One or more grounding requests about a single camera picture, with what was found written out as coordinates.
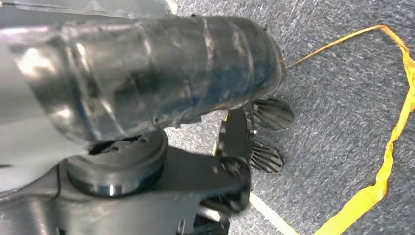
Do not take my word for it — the ribbed black foot pad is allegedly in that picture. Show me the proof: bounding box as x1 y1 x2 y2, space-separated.
250 97 295 131
249 142 284 174

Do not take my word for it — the loose yellow floor tape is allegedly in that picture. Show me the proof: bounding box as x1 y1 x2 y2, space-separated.
212 25 415 235

